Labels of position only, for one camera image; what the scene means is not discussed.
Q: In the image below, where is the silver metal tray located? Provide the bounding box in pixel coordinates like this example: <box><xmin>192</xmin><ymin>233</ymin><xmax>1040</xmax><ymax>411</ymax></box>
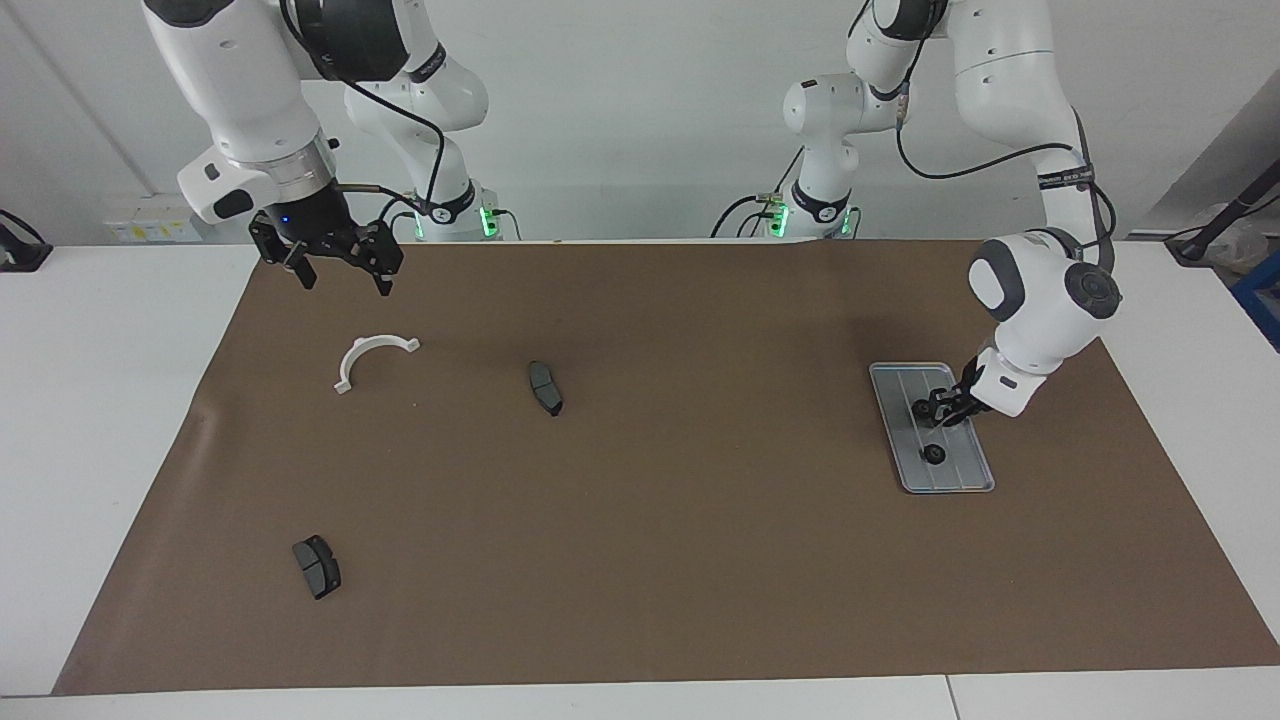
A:
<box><xmin>868</xmin><ymin>361</ymin><xmax>997</xmax><ymax>495</ymax></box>

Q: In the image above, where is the white labelled box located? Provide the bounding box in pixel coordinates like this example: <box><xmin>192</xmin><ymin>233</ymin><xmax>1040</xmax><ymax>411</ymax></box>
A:
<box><xmin>104</xmin><ymin>194</ymin><xmax>204</xmax><ymax>244</ymax></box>

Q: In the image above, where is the grey brake pad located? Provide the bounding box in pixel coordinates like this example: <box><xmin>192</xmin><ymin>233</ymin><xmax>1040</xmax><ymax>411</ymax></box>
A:
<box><xmin>292</xmin><ymin>535</ymin><xmax>342</xmax><ymax>601</ymax></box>
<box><xmin>527</xmin><ymin>360</ymin><xmax>564</xmax><ymax>418</ymax></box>

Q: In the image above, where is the brown table mat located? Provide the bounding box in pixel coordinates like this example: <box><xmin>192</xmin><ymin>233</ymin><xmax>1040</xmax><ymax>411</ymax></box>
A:
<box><xmin>52</xmin><ymin>238</ymin><xmax>1280</xmax><ymax>696</ymax></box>

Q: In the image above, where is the blue crate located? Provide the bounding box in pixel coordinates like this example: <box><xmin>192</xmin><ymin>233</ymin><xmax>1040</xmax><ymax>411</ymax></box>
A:
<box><xmin>1232</xmin><ymin>250</ymin><xmax>1280</xmax><ymax>353</ymax></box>

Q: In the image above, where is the clear plastic bag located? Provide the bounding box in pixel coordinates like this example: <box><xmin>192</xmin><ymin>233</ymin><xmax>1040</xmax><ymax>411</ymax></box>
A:
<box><xmin>1198</xmin><ymin>205</ymin><xmax>1276</xmax><ymax>273</ymax></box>

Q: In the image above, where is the black stand pole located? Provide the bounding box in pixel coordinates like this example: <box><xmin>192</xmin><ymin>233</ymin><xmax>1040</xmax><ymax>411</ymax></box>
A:
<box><xmin>1165</xmin><ymin>158</ymin><xmax>1280</xmax><ymax>264</ymax></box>

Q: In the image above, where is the white curved plastic bracket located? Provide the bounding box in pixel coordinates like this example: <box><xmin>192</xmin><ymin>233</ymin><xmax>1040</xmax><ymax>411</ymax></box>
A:
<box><xmin>333</xmin><ymin>335</ymin><xmax>422</xmax><ymax>395</ymax></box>

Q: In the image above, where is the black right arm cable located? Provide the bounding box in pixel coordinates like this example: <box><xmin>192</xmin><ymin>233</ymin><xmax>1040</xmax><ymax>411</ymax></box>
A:
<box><xmin>278</xmin><ymin>0</ymin><xmax>448</xmax><ymax>216</ymax></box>

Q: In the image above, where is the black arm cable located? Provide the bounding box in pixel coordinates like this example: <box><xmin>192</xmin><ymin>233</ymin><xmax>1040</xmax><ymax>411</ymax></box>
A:
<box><xmin>893</xmin><ymin>40</ymin><xmax>1119</xmax><ymax>276</ymax></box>
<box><xmin>278</xmin><ymin>0</ymin><xmax>448</xmax><ymax>216</ymax></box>

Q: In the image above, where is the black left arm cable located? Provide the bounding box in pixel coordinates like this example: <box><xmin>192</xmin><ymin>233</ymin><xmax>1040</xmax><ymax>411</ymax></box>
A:
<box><xmin>893</xmin><ymin>40</ymin><xmax>1119</xmax><ymax>276</ymax></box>

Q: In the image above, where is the black clamp mount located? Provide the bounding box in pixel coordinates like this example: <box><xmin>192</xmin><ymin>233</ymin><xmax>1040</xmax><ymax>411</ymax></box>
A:
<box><xmin>0</xmin><ymin>208</ymin><xmax>53</xmax><ymax>273</ymax></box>

